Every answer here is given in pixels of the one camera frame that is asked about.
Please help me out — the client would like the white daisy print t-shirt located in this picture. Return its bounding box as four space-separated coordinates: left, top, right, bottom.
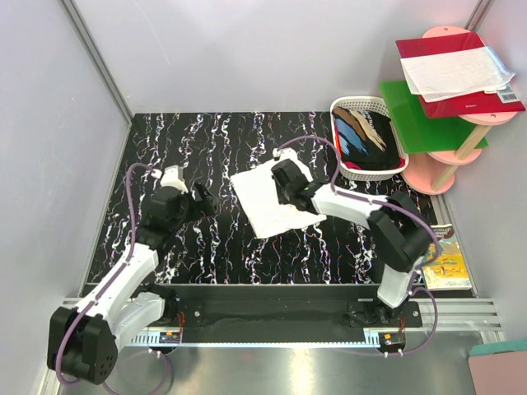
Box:
230 160 327 239

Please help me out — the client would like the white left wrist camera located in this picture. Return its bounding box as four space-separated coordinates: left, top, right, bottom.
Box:
151 165 189 193

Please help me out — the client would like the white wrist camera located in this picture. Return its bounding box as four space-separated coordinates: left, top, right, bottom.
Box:
151 165 189 193
273 147 298 161

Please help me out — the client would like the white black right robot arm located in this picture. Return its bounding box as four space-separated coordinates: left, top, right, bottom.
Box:
271 159 438 327

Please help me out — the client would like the red plastic folder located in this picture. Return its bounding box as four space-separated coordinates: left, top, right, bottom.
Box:
396 32 525 119

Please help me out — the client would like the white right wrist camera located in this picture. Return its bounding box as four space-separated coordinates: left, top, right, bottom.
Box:
273 147 298 161

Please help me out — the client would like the white mesh cloth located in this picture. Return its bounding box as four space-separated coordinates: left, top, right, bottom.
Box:
401 46 515 103

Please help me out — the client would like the teal cloth edge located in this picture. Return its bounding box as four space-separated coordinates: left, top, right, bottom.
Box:
469 339 527 357

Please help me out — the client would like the pink board corner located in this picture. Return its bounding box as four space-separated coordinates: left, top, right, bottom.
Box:
469 351 527 395

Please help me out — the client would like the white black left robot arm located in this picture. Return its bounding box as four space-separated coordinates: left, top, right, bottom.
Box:
47 183 217 384

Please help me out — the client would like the pink two-tier stand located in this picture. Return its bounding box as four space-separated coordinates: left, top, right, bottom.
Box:
401 26 518 196

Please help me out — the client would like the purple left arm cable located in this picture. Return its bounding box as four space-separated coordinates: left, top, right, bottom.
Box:
54 163 176 395

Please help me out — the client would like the black printed t-shirt in basket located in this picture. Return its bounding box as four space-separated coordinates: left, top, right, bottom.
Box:
331 106 406 171

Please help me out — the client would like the white perforated plastic basket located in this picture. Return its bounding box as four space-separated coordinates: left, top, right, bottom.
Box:
330 96 409 181

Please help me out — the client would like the yellow illustrated paperback book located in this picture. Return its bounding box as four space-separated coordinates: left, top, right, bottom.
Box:
422 224 473 290

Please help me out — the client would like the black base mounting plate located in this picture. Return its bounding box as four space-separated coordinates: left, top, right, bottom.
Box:
178 298 423 328

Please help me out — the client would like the green plastic sheet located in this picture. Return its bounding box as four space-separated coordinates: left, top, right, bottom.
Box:
379 81 476 154

